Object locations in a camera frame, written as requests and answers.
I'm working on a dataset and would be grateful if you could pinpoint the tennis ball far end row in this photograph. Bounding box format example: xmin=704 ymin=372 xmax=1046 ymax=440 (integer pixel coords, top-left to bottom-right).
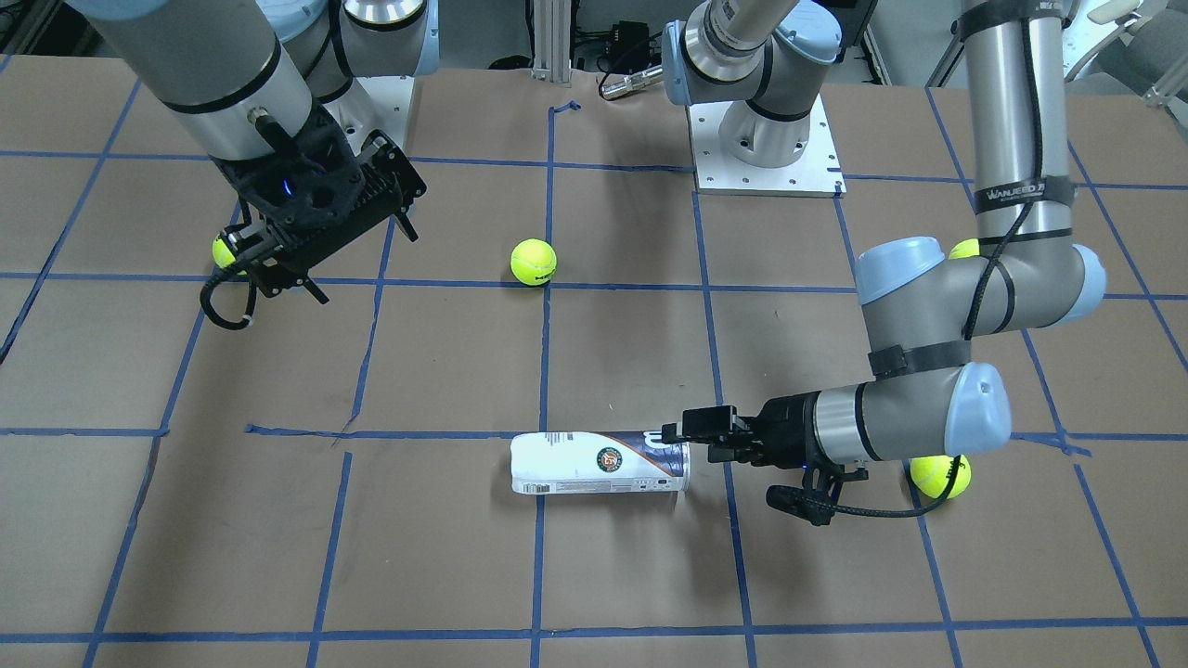
xmin=211 ymin=234 xmax=238 ymax=271

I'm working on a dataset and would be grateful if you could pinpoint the clear tennis ball can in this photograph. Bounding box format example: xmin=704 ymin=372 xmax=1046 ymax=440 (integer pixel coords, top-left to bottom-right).
xmin=510 ymin=430 xmax=691 ymax=494

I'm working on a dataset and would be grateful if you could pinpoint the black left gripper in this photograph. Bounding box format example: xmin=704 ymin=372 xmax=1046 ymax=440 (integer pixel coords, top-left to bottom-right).
xmin=661 ymin=393 xmax=819 ymax=470

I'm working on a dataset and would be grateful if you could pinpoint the silver flashlight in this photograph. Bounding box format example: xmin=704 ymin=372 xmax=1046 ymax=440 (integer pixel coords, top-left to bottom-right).
xmin=599 ymin=65 xmax=665 ymax=101

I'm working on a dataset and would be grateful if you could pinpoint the tennis ball middle of row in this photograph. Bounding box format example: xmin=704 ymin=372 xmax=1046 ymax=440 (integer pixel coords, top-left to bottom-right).
xmin=510 ymin=239 xmax=560 ymax=286

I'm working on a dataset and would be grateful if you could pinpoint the tennis ball near table centre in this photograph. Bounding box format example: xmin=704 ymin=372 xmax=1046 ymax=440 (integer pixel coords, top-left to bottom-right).
xmin=910 ymin=456 xmax=972 ymax=499

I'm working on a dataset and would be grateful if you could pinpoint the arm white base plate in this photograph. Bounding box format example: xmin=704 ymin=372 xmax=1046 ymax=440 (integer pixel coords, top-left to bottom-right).
xmin=331 ymin=76 xmax=417 ymax=155
xmin=687 ymin=95 xmax=847 ymax=198

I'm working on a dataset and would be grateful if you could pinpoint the aluminium frame post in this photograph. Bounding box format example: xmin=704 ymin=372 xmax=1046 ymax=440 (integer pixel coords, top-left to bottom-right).
xmin=530 ymin=0 xmax=574 ymax=87

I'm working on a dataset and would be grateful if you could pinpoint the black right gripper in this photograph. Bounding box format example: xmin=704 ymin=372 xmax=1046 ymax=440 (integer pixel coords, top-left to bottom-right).
xmin=236 ymin=139 xmax=428 ymax=305

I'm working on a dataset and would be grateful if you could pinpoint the tennis ball near base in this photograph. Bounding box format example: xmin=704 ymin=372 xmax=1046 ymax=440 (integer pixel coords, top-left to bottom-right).
xmin=948 ymin=239 xmax=981 ymax=261

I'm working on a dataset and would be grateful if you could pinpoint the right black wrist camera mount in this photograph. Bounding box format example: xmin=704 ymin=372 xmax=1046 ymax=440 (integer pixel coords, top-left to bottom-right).
xmin=211 ymin=101 xmax=365 ymax=231

